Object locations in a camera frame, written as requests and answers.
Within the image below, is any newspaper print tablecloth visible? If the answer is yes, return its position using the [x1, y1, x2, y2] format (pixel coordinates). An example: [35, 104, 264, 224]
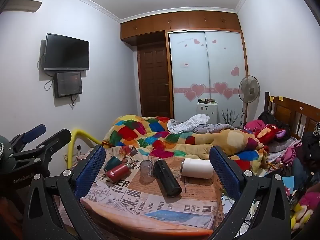
[79, 145, 226, 233]

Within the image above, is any grey striped bed sheet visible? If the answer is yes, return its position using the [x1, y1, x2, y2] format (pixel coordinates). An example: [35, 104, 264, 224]
[167, 114, 241, 134]

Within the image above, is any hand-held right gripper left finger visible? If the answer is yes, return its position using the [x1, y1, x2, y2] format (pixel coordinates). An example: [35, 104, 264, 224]
[22, 145, 107, 240]

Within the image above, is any black thermos bottle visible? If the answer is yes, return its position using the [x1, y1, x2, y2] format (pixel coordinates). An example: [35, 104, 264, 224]
[153, 159, 183, 197]

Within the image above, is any red thermos bottle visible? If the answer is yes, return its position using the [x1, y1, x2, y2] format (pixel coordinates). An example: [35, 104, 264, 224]
[105, 163, 132, 184]

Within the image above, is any clear glass cup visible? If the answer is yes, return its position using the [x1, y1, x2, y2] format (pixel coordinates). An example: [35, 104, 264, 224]
[139, 160, 154, 183]

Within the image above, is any wooden overhead cabinet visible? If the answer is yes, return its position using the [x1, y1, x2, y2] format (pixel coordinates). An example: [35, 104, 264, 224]
[120, 10, 243, 47]

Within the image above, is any wall-mounted black television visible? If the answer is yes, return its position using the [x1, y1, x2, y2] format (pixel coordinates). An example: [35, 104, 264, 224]
[43, 33, 90, 72]

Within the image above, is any small white cabinet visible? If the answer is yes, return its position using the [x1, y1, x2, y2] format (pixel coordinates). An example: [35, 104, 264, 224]
[196, 102, 219, 125]

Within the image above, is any red plush toy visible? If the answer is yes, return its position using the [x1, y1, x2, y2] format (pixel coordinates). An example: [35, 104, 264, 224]
[254, 123, 288, 145]

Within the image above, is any green cup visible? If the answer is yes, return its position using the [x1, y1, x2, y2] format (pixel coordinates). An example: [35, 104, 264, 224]
[103, 156, 123, 172]

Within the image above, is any black bag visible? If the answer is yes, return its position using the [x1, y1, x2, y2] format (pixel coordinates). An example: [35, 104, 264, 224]
[257, 110, 278, 126]

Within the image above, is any yellow foam pipe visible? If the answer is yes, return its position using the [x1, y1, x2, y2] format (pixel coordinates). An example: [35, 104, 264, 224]
[67, 128, 103, 170]

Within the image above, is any yellow plush toy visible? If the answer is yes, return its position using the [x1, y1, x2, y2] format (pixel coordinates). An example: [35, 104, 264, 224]
[291, 192, 315, 231]

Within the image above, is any white air conditioner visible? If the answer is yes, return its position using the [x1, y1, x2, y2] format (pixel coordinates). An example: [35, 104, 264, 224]
[2, 0, 43, 13]

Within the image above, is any wardrobe with heart stickers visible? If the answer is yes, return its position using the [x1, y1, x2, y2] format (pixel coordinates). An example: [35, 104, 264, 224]
[167, 30, 248, 125]

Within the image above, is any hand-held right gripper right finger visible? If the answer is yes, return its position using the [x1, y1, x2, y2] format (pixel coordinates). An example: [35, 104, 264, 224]
[209, 145, 292, 240]

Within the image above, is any dark spiky plant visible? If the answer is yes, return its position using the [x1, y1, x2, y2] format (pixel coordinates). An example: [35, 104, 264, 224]
[221, 108, 241, 127]

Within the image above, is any wooden bed headboard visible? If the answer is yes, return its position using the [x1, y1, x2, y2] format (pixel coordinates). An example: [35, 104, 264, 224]
[264, 91, 320, 140]

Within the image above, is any small black wall monitor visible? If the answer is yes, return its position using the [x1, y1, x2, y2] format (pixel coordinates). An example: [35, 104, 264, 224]
[54, 71, 83, 99]

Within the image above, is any white standing fan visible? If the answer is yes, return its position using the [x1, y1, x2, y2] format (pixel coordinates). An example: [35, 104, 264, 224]
[238, 75, 261, 130]

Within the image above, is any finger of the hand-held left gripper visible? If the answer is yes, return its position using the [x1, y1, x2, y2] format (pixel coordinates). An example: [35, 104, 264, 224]
[9, 124, 47, 155]
[11, 129, 72, 164]

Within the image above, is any dark clothes pile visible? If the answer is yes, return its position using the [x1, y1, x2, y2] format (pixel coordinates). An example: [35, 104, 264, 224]
[299, 121, 320, 182]

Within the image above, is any brown wooden door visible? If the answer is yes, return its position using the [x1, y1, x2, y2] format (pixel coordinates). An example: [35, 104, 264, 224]
[137, 31, 172, 119]

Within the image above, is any pink cloth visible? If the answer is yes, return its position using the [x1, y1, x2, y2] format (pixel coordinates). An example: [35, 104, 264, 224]
[243, 119, 266, 133]

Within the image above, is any colourful patchwork blanket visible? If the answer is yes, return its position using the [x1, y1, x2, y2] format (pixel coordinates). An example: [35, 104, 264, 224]
[102, 114, 270, 176]

